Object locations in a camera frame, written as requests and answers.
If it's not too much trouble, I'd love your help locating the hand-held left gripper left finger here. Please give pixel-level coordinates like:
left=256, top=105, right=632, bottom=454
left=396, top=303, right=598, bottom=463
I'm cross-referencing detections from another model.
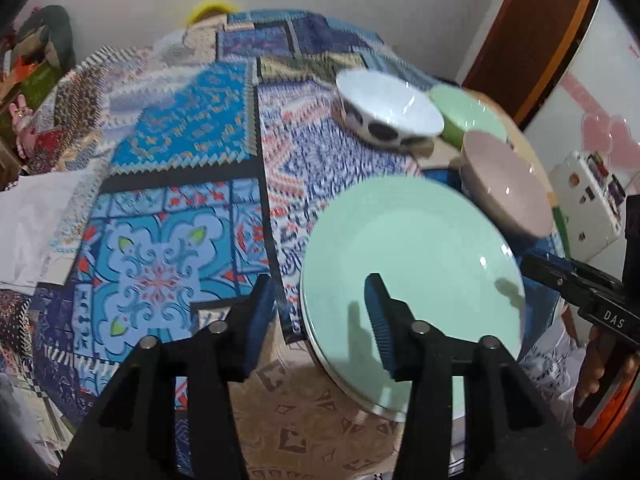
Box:
left=57, top=274, right=277, bottom=480

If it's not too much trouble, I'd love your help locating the patchwork printed blanket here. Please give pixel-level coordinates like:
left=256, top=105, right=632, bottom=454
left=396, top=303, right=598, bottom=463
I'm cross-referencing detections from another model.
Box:
left=0, top=9, right=581, bottom=480

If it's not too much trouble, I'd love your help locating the white folded cloth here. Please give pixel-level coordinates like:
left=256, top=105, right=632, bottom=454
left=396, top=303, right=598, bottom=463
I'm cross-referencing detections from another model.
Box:
left=0, top=170, right=101, bottom=296

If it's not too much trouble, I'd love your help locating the white wardrobe with pink stickers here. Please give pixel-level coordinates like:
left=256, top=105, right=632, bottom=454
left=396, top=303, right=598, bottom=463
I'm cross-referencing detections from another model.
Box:
left=520, top=0, right=640, bottom=196

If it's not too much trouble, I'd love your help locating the pink bowl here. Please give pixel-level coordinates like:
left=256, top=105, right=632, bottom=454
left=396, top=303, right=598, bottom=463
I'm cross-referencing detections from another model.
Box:
left=459, top=131, right=556, bottom=238

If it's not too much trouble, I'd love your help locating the light green bowl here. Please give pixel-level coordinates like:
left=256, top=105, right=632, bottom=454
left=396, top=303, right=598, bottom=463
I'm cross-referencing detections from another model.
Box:
left=429, top=84, right=511, bottom=151

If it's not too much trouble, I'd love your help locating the pink bunny toy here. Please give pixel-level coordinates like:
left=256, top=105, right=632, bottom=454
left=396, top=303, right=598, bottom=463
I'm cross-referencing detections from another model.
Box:
left=7, top=100, right=36, bottom=133

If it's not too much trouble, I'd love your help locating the brown wooden door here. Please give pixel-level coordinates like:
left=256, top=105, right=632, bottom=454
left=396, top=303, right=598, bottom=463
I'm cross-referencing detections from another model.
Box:
left=460, top=0, right=601, bottom=128

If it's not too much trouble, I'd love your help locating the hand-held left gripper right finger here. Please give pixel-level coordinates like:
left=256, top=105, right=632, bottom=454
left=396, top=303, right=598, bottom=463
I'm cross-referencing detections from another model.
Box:
left=364, top=272, right=583, bottom=480

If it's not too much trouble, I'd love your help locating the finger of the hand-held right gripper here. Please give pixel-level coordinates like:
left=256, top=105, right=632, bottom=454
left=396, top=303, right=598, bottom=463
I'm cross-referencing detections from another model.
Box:
left=520, top=252, right=626, bottom=311

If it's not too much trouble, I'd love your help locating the light green plate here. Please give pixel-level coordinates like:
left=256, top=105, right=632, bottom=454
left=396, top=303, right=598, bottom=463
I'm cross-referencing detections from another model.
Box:
left=301, top=175, right=527, bottom=421

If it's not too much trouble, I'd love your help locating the green patterned box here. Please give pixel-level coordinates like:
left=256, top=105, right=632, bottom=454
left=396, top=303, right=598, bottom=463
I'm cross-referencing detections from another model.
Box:
left=0, top=57, right=66, bottom=128

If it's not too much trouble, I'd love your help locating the person's right hand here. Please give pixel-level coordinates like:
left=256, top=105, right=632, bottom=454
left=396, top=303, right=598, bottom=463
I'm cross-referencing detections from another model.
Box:
left=574, top=325, right=638, bottom=408

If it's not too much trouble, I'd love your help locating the white bowl with black spots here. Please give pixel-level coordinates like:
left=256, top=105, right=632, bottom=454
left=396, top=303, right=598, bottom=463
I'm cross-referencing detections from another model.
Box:
left=331, top=69, right=446, bottom=146

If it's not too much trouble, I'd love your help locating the white appliance with stickers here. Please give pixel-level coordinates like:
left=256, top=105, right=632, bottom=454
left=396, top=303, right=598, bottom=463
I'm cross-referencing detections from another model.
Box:
left=548, top=151, right=628, bottom=261

